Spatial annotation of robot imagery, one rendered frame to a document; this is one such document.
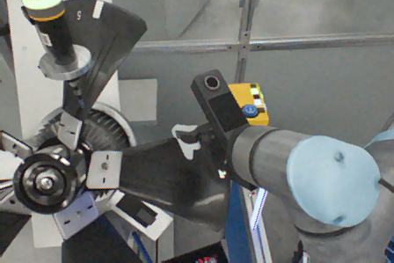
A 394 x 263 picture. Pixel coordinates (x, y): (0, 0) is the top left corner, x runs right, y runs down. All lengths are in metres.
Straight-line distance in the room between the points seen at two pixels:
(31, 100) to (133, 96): 0.47
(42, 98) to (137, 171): 0.38
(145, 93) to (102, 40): 0.70
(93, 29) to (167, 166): 0.31
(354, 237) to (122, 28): 0.48
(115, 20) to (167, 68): 0.78
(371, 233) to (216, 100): 0.24
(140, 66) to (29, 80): 0.56
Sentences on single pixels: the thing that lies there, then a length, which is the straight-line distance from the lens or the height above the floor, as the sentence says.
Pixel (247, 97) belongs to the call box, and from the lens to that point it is 0.98.
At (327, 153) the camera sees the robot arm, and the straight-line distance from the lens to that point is 0.30.
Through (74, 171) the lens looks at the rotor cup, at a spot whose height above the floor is 1.24.
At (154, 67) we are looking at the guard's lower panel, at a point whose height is 0.89.
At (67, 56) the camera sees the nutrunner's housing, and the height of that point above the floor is 1.48.
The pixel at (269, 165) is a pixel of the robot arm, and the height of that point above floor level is 1.47.
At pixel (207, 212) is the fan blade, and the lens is 0.67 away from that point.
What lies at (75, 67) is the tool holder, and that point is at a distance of 0.47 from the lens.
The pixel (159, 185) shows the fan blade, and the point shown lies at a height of 1.18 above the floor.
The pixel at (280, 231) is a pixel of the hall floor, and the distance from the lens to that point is 1.95.
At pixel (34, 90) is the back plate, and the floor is 1.17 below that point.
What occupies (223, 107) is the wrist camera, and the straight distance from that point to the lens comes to 0.45.
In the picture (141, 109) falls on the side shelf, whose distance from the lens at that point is 1.25.
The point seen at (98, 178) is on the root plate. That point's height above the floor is 1.19.
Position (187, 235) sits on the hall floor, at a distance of 1.88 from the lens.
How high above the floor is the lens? 1.74
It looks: 47 degrees down
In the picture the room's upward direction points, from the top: straight up
